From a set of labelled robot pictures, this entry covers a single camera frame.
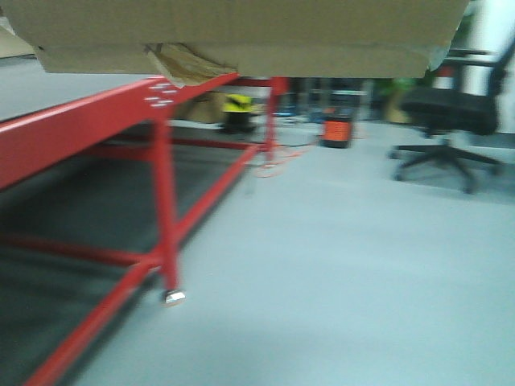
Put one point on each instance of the large brown cardboard box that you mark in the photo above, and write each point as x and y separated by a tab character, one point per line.
348	39

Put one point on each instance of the yellow black vacuum cleaner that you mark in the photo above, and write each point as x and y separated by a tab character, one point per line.
238	113

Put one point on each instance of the orange black device box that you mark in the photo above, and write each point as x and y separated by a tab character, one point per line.
337	127

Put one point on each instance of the peeling clear packing tape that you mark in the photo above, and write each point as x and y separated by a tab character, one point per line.
181	66

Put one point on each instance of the black office chair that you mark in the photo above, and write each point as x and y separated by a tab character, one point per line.
439	111

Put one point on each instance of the red metal table frame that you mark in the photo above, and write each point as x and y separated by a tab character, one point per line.
127	122

